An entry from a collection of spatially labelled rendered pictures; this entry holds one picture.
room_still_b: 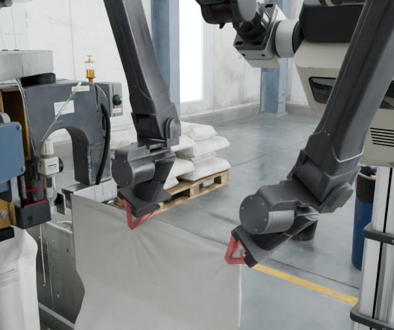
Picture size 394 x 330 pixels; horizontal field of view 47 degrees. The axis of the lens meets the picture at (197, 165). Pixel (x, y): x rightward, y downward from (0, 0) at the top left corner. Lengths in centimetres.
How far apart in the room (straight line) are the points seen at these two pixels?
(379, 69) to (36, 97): 78
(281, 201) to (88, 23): 579
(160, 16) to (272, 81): 342
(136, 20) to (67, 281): 132
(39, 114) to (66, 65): 498
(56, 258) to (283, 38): 127
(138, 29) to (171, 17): 606
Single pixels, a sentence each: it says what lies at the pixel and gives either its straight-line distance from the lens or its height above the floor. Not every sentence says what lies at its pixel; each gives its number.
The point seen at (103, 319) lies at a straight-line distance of 110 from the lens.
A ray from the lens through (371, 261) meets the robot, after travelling 134.
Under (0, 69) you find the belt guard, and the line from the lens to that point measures 90.
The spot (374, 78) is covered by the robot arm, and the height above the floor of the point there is 139.
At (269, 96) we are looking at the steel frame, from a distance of 972.
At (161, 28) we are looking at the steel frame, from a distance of 708.
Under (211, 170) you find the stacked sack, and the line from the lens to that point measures 449.
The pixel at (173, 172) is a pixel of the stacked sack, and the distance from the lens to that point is 402.
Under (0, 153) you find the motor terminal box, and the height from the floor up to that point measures 126.
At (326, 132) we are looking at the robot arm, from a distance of 62.
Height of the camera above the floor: 143
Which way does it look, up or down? 15 degrees down
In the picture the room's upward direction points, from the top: straight up
